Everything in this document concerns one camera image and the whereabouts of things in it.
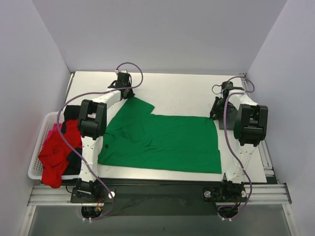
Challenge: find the folded dark grey t shirt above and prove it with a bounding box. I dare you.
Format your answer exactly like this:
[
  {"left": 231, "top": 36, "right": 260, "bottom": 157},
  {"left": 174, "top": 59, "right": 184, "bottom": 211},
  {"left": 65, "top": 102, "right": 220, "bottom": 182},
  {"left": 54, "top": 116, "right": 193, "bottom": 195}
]
[{"left": 218, "top": 103, "right": 238, "bottom": 131}]

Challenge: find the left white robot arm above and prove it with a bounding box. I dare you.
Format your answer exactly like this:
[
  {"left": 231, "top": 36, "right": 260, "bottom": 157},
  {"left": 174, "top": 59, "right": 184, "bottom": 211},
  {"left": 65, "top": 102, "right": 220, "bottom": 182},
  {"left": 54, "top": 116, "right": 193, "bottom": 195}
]
[{"left": 76, "top": 70, "right": 134, "bottom": 203}]

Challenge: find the pink t shirt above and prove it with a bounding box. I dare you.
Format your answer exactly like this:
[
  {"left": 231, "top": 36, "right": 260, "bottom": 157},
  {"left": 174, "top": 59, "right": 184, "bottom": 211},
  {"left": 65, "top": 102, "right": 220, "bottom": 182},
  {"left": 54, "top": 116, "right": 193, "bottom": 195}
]
[{"left": 43, "top": 123, "right": 62, "bottom": 146}]

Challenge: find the white plastic laundry basket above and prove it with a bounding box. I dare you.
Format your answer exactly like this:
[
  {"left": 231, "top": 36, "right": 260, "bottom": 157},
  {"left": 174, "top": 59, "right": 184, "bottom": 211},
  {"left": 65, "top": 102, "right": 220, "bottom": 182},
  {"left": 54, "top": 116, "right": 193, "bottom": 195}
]
[{"left": 28, "top": 112, "right": 79, "bottom": 180}]

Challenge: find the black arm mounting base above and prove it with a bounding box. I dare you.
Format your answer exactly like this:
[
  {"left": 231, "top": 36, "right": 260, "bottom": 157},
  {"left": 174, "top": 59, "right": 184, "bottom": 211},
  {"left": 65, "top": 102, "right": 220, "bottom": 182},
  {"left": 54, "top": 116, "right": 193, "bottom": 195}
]
[{"left": 70, "top": 178, "right": 248, "bottom": 218}]

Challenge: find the green t shirt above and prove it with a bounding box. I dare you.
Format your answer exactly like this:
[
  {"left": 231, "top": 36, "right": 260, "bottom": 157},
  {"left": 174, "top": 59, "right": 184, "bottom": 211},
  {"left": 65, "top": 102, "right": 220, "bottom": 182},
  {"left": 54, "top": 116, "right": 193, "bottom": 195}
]
[{"left": 98, "top": 98, "right": 222, "bottom": 174}]

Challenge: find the red t shirt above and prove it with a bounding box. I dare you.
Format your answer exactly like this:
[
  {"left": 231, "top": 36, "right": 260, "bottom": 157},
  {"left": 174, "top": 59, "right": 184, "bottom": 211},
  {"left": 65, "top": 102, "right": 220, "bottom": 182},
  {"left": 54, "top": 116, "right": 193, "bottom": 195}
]
[{"left": 38, "top": 119, "right": 82, "bottom": 188}]

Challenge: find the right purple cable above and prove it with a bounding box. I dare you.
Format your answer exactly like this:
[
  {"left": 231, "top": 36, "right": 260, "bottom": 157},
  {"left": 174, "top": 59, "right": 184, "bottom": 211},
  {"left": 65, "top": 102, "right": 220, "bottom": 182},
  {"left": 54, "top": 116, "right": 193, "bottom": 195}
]
[{"left": 213, "top": 76, "right": 255, "bottom": 219}]

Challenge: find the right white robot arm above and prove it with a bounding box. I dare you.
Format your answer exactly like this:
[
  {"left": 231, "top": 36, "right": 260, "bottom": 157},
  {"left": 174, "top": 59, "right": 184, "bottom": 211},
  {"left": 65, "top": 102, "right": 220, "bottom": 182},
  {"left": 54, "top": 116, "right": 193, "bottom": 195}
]
[{"left": 210, "top": 79, "right": 268, "bottom": 184}]

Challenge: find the black t shirt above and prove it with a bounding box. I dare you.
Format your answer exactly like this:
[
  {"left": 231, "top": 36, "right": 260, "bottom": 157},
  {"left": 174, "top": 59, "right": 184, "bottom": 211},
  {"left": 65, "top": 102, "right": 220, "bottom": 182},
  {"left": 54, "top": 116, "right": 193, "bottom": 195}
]
[{"left": 61, "top": 105, "right": 82, "bottom": 175}]

